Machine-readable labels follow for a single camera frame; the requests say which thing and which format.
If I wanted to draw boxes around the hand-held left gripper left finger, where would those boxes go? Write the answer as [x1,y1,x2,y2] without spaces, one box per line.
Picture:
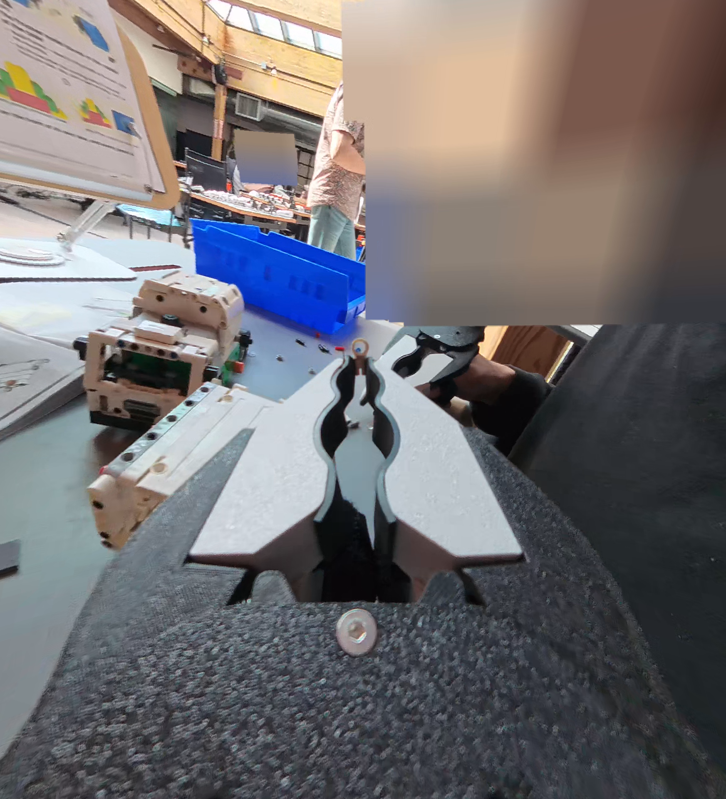
[188,355,348,602]

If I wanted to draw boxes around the blue plastic bin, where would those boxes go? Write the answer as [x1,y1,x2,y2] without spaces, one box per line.
[191,218,367,336]

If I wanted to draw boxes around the lego instruction booklet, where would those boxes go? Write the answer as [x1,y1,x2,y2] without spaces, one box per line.
[0,284,145,461]

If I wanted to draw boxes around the white clipboard stand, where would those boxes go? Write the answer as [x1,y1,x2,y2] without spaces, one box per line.
[0,199,139,286]

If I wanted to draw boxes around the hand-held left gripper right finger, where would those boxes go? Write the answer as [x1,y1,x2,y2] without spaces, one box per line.
[363,359,524,602]

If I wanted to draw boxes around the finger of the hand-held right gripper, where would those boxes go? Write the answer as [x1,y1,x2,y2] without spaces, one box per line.
[428,351,480,386]
[393,334,448,380]

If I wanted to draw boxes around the person's dark shirt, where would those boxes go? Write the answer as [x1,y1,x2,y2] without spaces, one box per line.
[505,325,726,799]

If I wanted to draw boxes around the instruction sheet on stand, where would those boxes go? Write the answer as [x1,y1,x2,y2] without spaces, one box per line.
[0,0,181,211]

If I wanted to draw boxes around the printed instruction sheet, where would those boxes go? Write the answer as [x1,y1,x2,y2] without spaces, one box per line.
[0,0,167,196]

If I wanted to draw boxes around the person's right hand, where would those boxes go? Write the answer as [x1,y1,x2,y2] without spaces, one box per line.
[416,360,518,437]

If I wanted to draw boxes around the background work table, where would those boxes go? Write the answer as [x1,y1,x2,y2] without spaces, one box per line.
[187,186,311,227]

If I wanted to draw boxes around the white lego truck build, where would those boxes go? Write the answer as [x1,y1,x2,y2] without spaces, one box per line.
[74,268,255,430]

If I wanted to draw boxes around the person's right forearm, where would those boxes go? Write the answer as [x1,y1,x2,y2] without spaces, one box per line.
[471,367,555,458]

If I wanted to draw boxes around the long white lego assembly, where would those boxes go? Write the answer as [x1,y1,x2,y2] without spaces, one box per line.
[87,381,279,551]

